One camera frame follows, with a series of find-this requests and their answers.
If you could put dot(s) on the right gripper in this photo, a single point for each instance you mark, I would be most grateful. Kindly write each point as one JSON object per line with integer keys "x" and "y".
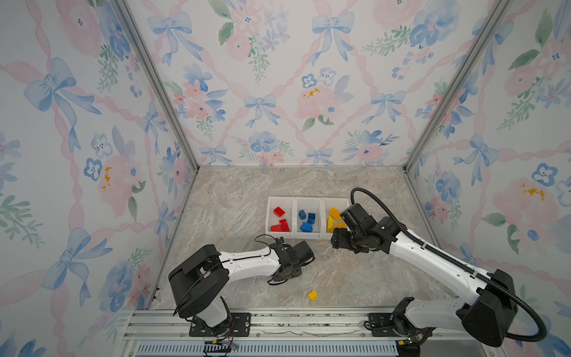
{"x": 337, "y": 239}

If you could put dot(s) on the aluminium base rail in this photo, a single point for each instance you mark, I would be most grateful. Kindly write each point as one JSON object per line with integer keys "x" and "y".
{"x": 289, "y": 332}

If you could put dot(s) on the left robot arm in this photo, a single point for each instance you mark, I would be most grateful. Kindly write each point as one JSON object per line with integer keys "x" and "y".
{"x": 197, "y": 283}

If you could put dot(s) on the left aluminium corner post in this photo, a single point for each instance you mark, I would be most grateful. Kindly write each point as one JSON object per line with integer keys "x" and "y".
{"x": 133, "y": 34}

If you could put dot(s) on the yellow long lego brick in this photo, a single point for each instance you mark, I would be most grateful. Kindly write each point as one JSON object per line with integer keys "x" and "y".
{"x": 335, "y": 214}
{"x": 340, "y": 226}

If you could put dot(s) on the blue tall lego brick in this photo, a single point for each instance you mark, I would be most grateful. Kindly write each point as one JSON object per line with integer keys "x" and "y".
{"x": 311, "y": 217}

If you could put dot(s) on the yellow curved lego brick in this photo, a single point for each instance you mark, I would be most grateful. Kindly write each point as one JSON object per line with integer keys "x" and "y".
{"x": 330, "y": 224}

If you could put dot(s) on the aluminium corner post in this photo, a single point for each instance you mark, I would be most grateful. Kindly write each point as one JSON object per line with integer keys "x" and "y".
{"x": 133, "y": 34}
{"x": 490, "y": 26}

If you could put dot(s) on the blue square lego brick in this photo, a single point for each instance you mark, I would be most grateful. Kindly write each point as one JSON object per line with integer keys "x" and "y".
{"x": 306, "y": 227}

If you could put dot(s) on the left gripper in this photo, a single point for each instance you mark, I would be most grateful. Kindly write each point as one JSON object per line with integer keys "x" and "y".
{"x": 298, "y": 271}

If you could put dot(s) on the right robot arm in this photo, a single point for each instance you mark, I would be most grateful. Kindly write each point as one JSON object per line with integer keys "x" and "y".
{"x": 477, "y": 308}

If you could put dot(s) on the small yellow lego brick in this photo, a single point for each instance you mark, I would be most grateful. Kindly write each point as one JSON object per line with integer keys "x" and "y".
{"x": 313, "y": 295}

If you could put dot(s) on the right aluminium corner post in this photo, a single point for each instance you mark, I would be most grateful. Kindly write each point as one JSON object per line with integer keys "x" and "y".
{"x": 490, "y": 26}

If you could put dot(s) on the red long lego brick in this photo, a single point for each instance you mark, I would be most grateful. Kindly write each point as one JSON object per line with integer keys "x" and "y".
{"x": 284, "y": 226}

